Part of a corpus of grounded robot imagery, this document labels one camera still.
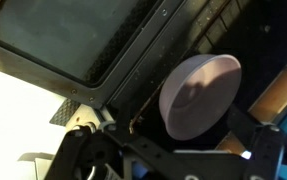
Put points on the purple bowl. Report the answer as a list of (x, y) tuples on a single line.
[(199, 96)]

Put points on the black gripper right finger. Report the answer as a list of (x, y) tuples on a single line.
[(266, 150)]

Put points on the glass toaster oven door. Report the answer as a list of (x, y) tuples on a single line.
[(49, 36)]

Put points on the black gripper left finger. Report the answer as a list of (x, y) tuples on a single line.
[(83, 150)]

